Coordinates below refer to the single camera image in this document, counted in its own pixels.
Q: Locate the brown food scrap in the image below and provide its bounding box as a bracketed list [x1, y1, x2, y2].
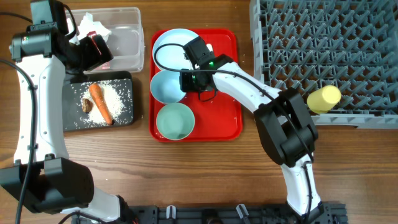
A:
[81, 98, 93, 114]

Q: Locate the red serving tray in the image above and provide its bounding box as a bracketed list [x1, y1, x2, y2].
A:
[148, 29, 243, 142]

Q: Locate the white napkin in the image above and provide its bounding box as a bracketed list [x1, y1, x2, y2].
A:
[69, 12, 112, 45]

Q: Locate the yellow plastic cup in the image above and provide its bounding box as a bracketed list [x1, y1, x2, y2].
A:
[307, 85, 341, 114]

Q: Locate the white rice pile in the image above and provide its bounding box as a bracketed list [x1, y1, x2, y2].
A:
[71, 78, 134, 129]

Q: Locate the black waste tray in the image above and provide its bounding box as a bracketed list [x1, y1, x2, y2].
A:
[62, 71, 134, 132]

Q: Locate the grey dishwasher rack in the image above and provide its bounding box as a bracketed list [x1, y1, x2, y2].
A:
[249, 0, 397, 129]

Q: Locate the orange carrot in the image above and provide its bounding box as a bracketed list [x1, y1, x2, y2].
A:
[89, 83, 113, 125]

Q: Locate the mint green bowl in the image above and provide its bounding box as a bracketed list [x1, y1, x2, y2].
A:
[156, 103, 195, 141]

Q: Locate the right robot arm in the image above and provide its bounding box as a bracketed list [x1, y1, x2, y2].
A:
[180, 37, 321, 223]

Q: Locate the clear plastic bin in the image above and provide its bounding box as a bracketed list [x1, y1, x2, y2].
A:
[66, 7, 145, 73]

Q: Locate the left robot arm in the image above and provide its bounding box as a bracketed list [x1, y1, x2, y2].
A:
[1, 1, 137, 223]

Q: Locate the light blue bowl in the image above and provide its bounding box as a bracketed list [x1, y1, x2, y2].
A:
[150, 70, 186, 104]

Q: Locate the white plastic spoon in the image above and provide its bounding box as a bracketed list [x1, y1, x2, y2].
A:
[206, 44, 213, 51]

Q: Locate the red snack wrapper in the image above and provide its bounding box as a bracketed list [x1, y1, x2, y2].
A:
[88, 32, 113, 70]

